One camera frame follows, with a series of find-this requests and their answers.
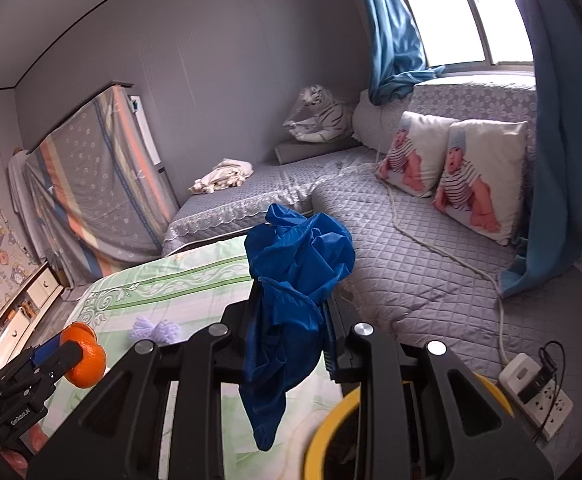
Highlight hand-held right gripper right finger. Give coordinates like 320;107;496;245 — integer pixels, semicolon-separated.
321;294;555;480

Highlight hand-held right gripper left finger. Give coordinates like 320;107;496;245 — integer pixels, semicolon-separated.
26;280;268;480

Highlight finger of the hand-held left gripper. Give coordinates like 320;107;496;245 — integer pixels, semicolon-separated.
0;342;86;401
28;339;70;368

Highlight orange fruit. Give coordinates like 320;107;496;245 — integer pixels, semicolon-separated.
61;322;108;390

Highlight yellow trash bin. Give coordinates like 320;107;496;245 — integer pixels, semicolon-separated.
303;372;516;480

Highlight blue plastic bag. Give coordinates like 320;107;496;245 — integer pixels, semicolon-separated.
239;204;356;452

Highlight purple fluffy pompom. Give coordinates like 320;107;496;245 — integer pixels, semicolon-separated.
130;315;182;345

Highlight green floral bedsheet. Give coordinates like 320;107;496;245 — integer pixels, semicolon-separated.
35;233;363;480

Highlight mattress with striped cover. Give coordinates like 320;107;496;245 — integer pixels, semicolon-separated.
24;82;181;287

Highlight black plug-in charger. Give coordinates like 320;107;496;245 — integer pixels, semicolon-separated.
516;364;558;404

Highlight cream crumpled cloth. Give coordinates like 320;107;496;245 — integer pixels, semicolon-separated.
188;158;255;195

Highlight white power strip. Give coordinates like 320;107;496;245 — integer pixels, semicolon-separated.
498;352;573;442

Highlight baby print cushion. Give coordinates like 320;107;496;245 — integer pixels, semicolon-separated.
431;119;528;246
374;110;460;199

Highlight grey bolster pillow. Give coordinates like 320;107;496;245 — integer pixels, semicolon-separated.
274;136;365;166

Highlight pale lace-edged cushion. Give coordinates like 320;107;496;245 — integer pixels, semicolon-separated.
351;88;417;151

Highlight white tiger plush toy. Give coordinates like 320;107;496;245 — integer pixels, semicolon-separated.
283;85;356;144

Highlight white board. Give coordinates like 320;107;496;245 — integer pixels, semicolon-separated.
128;93;163;166

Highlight blue curtain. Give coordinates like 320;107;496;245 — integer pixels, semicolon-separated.
353;0;445;106
500;0;582;299

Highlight window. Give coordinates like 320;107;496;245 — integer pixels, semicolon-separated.
390;0;537;69

